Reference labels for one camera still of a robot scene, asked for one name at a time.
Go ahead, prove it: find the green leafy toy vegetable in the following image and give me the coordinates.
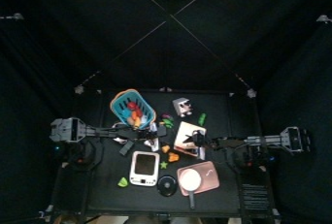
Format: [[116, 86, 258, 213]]
[[159, 119, 175, 130]]

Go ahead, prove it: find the orange toy carrot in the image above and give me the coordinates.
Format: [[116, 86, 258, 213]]
[[131, 111, 143, 130]]

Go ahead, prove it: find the green toy pepper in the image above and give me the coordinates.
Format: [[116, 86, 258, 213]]
[[196, 112, 207, 127]]

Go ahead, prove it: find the white grey toy cube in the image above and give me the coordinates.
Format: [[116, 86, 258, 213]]
[[171, 97, 193, 118]]

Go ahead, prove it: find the red toy food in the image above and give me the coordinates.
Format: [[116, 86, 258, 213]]
[[125, 101, 144, 118]]

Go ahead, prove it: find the blue basket with orange rim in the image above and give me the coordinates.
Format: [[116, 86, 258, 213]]
[[108, 88, 157, 131]]

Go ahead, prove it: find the pink square tray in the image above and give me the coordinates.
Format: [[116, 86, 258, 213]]
[[175, 160, 222, 197]]

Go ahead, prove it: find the black round disc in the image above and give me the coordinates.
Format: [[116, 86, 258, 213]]
[[156, 175, 179, 198]]

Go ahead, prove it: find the green toy wedge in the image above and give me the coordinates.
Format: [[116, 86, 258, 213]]
[[116, 176, 129, 189]]

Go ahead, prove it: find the white pan with grey handle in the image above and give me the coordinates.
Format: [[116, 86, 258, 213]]
[[179, 168, 203, 209]]

